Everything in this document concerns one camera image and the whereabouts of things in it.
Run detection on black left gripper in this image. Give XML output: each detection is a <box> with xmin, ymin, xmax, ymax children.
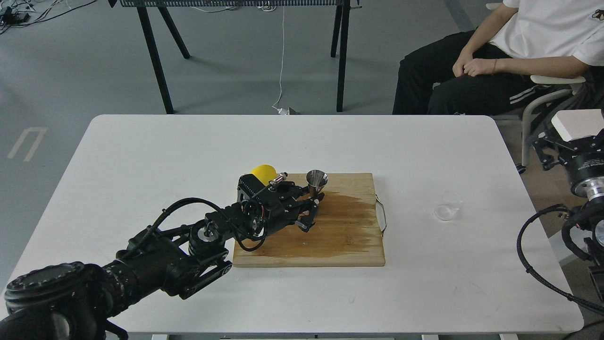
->
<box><xmin>236</xmin><ymin>173</ymin><xmax>325</xmax><ymax>237</ymax></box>

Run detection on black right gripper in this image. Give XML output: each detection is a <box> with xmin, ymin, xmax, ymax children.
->
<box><xmin>532</xmin><ymin>133</ymin><xmax>604</xmax><ymax>199</ymax></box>

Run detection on steel double jigger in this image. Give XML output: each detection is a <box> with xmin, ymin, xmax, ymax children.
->
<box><xmin>306</xmin><ymin>170</ymin><xmax>328</xmax><ymax>196</ymax></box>

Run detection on clear glass measuring cup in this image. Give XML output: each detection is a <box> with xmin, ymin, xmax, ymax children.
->
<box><xmin>434</xmin><ymin>191</ymin><xmax>464</xmax><ymax>221</ymax></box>

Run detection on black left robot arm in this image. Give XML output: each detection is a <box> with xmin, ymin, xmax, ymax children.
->
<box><xmin>1</xmin><ymin>170</ymin><xmax>328</xmax><ymax>340</ymax></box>

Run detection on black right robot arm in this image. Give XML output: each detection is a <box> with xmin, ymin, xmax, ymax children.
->
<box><xmin>516</xmin><ymin>130</ymin><xmax>604</xmax><ymax>315</ymax></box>

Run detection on wooden cutting board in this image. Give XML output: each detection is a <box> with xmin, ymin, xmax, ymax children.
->
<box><xmin>233</xmin><ymin>173</ymin><xmax>386</xmax><ymax>268</ymax></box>

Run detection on white side table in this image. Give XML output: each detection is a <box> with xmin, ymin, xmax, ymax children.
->
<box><xmin>551</xmin><ymin>109</ymin><xmax>604</xmax><ymax>142</ymax></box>

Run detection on yellow lemon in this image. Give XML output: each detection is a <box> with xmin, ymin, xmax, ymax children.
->
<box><xmin>250</xmin><ymin>164</ymin><xmax>277</xmax><ymax>186</ymax></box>

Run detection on white chair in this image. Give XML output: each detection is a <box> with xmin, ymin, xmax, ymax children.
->
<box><xmin>516</xmin><ymin>75</ymin><xmax>586</xmax><ymax>174</ymax></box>

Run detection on seated person in white shirt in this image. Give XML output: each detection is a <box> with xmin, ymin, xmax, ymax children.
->
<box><xmin>392</xmin><ymin>0</ymin><xmax>604</xmax><ymax>115</ymax></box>

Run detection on white hanging cable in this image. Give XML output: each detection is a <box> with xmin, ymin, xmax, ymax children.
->
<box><xmin>272</xmin><ymin>5</ymin><xmax>301</xmax><ymax>115</ymax></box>

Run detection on black metal frame table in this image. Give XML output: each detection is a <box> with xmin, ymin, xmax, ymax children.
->
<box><xmin>108</xmin><ymin>0</ymin><xmax>362</xmax><ymax>114</ymax></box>

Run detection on cable bundle on floor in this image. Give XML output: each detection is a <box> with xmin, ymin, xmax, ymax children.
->
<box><xmin>0</xmin><ymin>0</ymin><xmax>97</xmax><ymax>34</ymax></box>

